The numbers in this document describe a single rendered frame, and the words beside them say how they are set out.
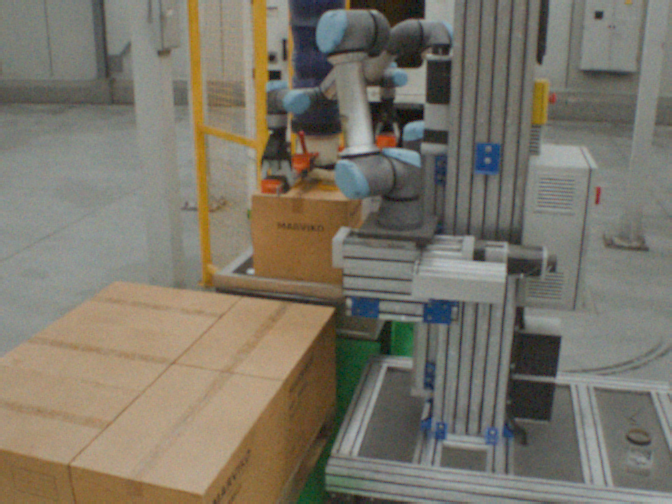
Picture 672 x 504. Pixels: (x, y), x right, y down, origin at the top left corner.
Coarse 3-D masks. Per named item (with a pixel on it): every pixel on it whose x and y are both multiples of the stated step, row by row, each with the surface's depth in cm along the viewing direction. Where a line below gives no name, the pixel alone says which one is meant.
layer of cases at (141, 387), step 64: (64, 320) 271; (128, 320) 271; (192, 320) 272; (256, 320) 272; (320, 320) 272; (0, 384) 225; (64, 384) 225; (128, 384) 226; (192, 384) 227; (256, 384) 227; (320, 384) 272; (0, 448) 192; (64, 448) 193; (128, 448) 193; (192, 448) 194; (256, 448) 210
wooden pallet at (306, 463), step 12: (336, 396) 297; (324, 420) 282; (324, 432) 287; (312, 444) 285; (324, 444) 286; (312, 456) 277; (300, 468) 270; (312, 468) 272; (288, 480) 244; (300, 480) 263; (288, 492) 245; (300, 492) 259
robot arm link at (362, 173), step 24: (336, 24) 195; (360, 24) 199; (336, 48) 199; (360, 48) 200; (336, 72) 203; (360, 72) 202; (360, 96) 202; (360, 120) 203; (360, 144) 203; (336, 168) 207; (360, 168) 202; (384, 168) 206; (360, 192) 203; (384, 192) 209
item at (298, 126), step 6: (294, 120) 298; (294, 126) 297; (300, 126) 295; (306, 126) 293; (312, 126) 293; (318, 126) 293; (324, 126) 293; (330, 126) 294; (336, 126) 296; (312, 132) 294; (318, 132) 294; (324, 132) 294
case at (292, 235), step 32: (256, 192) 291; (288, 192) 291; (320, 192) 291; (256, 224) 292; (288, 224) 289; (320, 224) 286; (352, 224) 292; (256, 256) 296; (288, 256) 293; (320, 256) 290
